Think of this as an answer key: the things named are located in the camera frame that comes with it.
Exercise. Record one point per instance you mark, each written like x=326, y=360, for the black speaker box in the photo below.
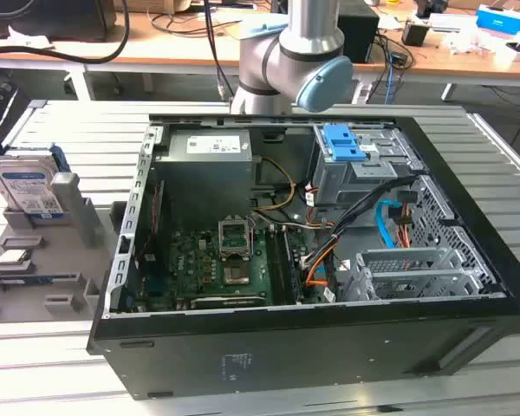
x=357, y=30

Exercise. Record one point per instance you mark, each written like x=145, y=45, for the wooden desk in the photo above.
x=177, y=47

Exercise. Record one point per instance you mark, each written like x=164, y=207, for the grey parts rack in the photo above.
x=69, y=260

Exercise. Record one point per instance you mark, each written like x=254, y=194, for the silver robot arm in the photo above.
x=286, y=52

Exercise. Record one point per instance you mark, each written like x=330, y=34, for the black PC case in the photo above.
x=286, y=346

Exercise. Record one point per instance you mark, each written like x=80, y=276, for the blue cardboard box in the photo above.
x=500, y=19

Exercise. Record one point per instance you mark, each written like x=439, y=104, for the black graphics card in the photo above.
x=227, y=302

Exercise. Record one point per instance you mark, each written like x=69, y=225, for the silver disk bay bracket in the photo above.
x=411, y=273

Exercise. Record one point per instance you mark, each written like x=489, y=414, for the small black box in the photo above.
x=414, y=34

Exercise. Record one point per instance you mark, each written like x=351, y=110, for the hard disk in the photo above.
x=24, y=186

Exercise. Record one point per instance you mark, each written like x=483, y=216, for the CPU socket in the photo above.
x=235, y=238

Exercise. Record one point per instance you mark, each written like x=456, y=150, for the grey power supply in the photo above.
x=208, y=164

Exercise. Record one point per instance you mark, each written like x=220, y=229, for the blue carrier latch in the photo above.
x=340, y=143

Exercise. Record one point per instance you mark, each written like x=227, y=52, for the silver disk bay cage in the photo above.
x=355, y=182

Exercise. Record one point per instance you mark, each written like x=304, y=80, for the CPU chip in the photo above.
x=13, y=257

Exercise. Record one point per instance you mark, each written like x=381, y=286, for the RAM stick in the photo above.
x=21, y=280

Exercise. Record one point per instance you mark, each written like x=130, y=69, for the green motherboard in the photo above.
x=199, y=268

